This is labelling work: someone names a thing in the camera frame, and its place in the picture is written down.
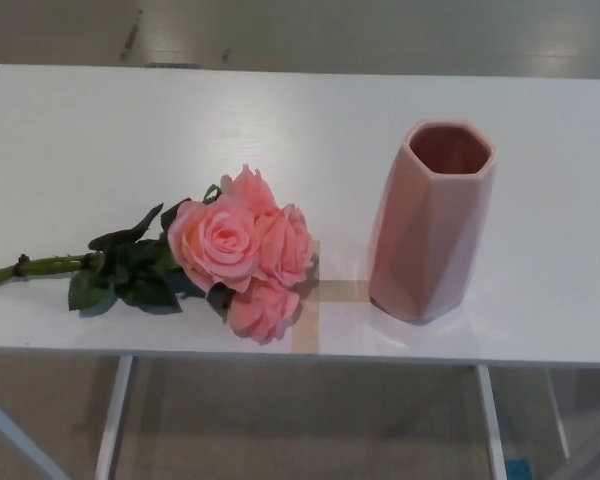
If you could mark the pink artificial rose bouquet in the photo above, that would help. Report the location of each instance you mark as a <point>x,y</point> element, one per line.
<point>215,235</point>

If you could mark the pink faceted ceramic vase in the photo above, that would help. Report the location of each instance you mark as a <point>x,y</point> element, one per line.
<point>430,250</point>

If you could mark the thin white table leg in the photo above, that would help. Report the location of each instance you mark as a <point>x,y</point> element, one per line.
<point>560,415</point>

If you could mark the teal floor tape patch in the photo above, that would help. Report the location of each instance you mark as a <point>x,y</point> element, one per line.
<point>525,466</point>

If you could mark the light blue metal frame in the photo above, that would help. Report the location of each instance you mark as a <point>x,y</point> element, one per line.
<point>10,440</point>

